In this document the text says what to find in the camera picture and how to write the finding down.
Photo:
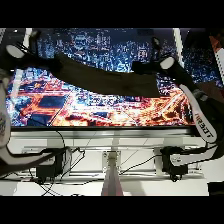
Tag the silver frame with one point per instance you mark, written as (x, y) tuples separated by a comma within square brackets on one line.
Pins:
[(113, 140)]

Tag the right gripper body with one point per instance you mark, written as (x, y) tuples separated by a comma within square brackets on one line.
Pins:
[(145, 67)]

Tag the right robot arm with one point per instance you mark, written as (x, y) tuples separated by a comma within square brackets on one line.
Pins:
[(203, 113)]

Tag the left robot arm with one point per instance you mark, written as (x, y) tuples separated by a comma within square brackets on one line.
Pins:
[(20, 56)]

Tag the olive garment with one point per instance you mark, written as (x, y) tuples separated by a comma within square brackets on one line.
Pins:
[(106, 80)]

